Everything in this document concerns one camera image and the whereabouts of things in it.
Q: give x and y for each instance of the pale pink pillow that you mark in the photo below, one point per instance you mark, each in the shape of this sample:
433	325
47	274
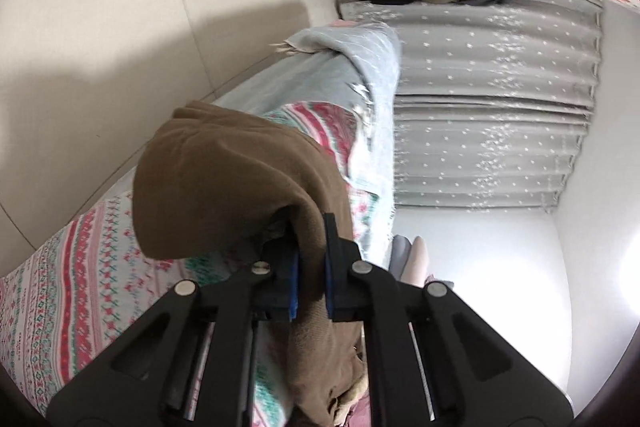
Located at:
418	257

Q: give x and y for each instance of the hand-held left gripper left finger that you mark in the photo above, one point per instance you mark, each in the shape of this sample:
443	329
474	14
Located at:
292	284

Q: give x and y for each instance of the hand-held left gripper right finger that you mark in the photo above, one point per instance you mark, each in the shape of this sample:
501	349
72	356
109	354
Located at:
330	284

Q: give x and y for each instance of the grey patterned curtain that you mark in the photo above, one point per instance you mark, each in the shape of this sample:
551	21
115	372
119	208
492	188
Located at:
500	107

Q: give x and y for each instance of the light blue blanket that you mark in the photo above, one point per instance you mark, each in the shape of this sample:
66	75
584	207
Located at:
340	72

